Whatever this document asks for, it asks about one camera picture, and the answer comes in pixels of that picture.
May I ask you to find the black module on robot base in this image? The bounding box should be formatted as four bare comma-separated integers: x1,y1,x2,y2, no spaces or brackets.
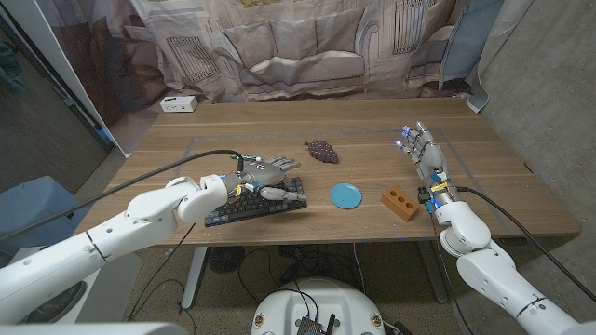
295,314,337,335

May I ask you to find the grey table leg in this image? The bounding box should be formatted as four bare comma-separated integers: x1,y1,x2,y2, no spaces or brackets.
417,240,449,304

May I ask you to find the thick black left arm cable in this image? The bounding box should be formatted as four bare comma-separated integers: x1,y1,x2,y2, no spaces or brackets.
0,148,246,241

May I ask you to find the blue plastic bin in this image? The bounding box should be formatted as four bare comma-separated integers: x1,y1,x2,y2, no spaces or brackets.
0,175,89,250

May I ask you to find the purple toy grape bunch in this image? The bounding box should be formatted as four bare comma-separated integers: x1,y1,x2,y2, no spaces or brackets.
304,139,340,165

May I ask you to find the white robot torso edge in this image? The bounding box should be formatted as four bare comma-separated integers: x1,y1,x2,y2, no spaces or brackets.
0,322,190,335

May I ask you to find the black keyboard with red key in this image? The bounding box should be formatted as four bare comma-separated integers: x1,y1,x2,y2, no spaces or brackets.
203,176,308,228

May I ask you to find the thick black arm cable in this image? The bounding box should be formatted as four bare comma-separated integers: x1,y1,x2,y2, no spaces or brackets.
455,185,596,303
0,148,246,241

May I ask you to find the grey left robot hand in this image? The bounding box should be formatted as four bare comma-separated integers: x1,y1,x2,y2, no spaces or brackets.
218,155,308,202

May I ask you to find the printed sofa backdrop cloth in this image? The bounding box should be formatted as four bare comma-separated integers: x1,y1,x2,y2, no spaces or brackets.
36,0,536,114

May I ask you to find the black round floor fan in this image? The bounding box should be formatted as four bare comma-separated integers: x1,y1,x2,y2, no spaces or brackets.
208,245,246,275

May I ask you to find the brown block with three holes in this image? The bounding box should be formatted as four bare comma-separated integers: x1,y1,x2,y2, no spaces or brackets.
380,186,420,222

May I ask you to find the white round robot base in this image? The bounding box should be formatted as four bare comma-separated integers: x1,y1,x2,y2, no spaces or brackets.
251,277,386,335

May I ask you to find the white table leg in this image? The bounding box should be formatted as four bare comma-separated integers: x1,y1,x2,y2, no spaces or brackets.
181,246,209,311

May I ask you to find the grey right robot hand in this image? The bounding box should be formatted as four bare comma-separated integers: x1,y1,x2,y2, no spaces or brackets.
394,119,464,214

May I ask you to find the blue round dish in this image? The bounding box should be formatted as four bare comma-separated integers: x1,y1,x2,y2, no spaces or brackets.
330,182,363,210

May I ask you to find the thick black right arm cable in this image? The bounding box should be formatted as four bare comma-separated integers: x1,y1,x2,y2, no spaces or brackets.
455,185,596,303

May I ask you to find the white power socket box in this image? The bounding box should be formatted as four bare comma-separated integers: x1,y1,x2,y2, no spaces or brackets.
159,95,199,114

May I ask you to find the white wall panel edge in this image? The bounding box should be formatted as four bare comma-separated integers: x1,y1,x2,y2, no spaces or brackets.
0,0,129,157

